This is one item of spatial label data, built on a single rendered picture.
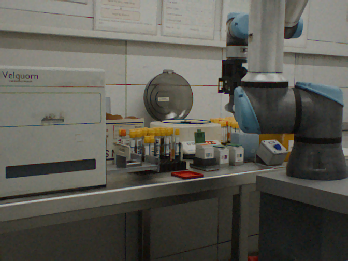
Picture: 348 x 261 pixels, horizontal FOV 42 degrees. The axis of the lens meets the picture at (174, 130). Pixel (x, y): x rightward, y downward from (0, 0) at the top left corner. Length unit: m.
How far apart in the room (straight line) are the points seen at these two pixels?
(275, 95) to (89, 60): 0.94
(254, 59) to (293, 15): 0.33
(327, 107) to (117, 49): 1.02
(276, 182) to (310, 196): 0.10
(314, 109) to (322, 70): 1.64
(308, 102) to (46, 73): 0.62
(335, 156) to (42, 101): 0.71
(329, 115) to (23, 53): 1.10
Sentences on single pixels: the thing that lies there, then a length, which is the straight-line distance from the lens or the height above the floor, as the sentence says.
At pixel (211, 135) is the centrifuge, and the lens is 1.72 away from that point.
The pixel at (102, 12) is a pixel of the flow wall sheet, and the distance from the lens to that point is 1.89.
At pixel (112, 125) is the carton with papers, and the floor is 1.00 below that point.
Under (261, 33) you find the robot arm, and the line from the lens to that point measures 1.12.
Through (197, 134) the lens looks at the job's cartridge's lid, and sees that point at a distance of 1.46.
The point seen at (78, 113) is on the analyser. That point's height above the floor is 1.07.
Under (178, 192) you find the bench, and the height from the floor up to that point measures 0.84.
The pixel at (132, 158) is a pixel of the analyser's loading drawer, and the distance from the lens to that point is 1.29.
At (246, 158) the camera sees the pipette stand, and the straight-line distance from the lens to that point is 1.62.
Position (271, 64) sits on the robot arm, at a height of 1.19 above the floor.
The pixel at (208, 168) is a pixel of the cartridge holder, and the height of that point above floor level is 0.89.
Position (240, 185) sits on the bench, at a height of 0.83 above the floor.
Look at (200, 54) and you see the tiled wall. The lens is 2.14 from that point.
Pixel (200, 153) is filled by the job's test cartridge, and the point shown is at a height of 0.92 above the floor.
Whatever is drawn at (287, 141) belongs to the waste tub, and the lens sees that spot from 1.65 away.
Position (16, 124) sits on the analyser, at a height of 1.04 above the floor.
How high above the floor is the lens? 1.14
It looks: 6 degrees down
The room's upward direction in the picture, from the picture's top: 1 degrees clockwise
